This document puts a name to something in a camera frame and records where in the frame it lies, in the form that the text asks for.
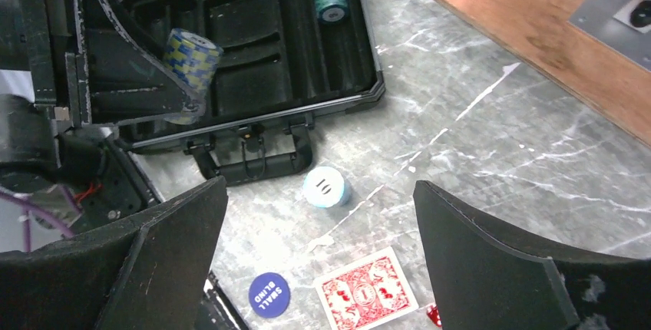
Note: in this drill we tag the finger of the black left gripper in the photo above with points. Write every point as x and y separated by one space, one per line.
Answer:
123 77

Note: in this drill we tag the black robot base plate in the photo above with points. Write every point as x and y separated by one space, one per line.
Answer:
220 311

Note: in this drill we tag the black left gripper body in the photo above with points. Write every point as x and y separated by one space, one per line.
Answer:
85 161

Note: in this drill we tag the red playing card deck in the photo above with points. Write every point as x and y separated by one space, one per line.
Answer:
366 293

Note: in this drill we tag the wooden base board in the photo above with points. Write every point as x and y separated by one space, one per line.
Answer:
539 32

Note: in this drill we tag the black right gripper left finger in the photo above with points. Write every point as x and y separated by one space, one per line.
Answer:
145 271

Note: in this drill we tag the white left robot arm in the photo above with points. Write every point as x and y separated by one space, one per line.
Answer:
128 135

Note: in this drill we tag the red die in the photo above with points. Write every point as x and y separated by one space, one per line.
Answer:
433 314

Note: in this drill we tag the black poker set case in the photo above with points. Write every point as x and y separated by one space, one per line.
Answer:
281 69

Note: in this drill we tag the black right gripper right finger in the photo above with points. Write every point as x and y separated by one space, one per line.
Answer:
486 273

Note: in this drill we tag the blue small blind button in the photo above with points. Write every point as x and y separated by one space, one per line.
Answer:
269 295

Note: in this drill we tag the grey metal stand bracket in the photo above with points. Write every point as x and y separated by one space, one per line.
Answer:
623 25

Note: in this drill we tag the blue yellow chip stack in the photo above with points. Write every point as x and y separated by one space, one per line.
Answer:
194 59

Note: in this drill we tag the white blue chip stack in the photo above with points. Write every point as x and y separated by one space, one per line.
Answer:
325 187

